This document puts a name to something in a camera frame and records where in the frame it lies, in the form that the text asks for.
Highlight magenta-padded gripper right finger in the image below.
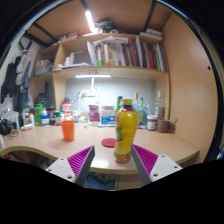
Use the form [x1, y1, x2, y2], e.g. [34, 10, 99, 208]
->
[130, 143, 184, 186]

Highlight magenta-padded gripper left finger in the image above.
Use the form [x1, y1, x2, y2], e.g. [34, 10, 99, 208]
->
[45, 144, 96, 188]

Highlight yellow juice bottle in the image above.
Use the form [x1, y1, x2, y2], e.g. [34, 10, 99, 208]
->
[113, 98, 139, 165]

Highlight orange plastic cup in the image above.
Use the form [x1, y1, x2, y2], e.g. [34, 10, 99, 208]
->
[61, 119, 76, 142]

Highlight flat round red coaster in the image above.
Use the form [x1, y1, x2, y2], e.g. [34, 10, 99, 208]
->
[101, 137, 118, 148]

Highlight white-lidded brown jar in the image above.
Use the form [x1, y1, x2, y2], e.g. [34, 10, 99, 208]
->
[146, 114, 158, 131]

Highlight brown ceramic mug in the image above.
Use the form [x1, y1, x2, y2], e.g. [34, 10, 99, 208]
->
[156, 117, 175, 134]

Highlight green-capped clear bottle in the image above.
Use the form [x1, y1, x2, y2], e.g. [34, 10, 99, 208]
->
[138, 97, 145, 125]

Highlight magenta packet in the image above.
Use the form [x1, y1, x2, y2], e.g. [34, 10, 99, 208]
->
[88, 104, 101, 123]

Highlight red and white can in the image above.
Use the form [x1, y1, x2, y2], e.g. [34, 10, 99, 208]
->
[61, 101, 72, 118]

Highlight blue-labelled white jar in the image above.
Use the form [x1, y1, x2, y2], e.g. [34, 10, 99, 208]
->
[40, 108, 50, 127]

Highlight white and blue box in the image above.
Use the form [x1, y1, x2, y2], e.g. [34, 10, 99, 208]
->
[100, 105, 116, 126]

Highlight clear glass bottle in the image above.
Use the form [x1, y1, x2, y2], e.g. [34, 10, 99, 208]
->
[154, 90, 166, 120]

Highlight green drink bottle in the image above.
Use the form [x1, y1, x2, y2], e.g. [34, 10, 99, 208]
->
[116, 95, 124, 114]

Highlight green plastic jar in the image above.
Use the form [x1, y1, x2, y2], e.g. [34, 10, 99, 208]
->
[33, 103, 44, 117]

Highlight black box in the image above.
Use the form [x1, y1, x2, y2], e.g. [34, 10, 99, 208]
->
[35, 93, 50, 107]

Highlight black headphones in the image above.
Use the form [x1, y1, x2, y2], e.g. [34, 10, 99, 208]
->
[0, 117, 13, 136]

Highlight white bar desk lamp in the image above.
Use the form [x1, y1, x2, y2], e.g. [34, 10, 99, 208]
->
[74, 73, 112, 98]

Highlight hanging clothes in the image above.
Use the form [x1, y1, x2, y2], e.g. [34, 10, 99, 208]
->
[0, 49, 34, 111]

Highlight ceiling tube light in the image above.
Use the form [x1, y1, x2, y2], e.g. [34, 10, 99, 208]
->
[84, 10, 97, 34]

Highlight coiled black cable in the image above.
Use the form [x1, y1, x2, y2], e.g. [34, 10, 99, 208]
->
[7, 129, 20, 140]

